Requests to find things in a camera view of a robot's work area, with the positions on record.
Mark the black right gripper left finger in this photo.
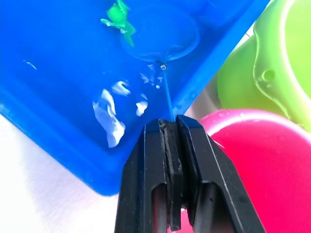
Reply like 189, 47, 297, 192
114, 118, 184, 233

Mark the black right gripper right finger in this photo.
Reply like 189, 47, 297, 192
175, 114, 267, 233

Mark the small blue fishing net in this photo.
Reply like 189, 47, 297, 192
118, 15, 200, 122

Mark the pink plastic bucket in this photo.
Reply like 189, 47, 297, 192
175, 108, 311, 233

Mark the blue plastic tub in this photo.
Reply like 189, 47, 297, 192
0, 0, 271, 196

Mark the green plastic bucket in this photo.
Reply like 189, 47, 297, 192
216, 0, 311, 133

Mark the green toy fish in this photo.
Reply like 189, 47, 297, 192
100, 0, 136, 47

